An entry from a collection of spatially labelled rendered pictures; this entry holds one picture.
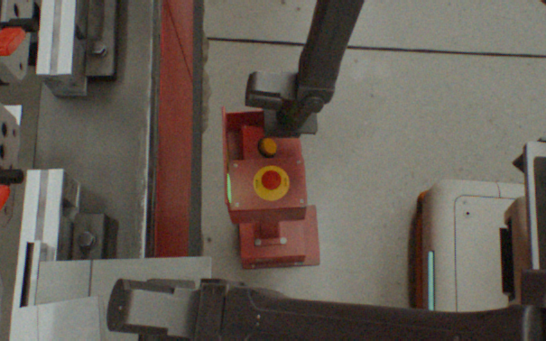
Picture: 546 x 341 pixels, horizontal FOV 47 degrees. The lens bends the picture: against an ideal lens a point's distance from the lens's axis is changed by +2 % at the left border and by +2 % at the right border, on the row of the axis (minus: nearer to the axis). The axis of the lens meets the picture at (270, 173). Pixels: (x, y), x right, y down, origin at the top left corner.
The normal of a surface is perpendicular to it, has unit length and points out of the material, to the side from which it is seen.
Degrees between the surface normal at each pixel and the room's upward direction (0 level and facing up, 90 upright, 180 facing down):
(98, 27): 0
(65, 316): 0
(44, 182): 0
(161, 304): 27
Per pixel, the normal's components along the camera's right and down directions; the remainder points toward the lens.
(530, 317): 0.64, -0.09
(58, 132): -0.01, -0.29
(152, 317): 0.42, -0.16
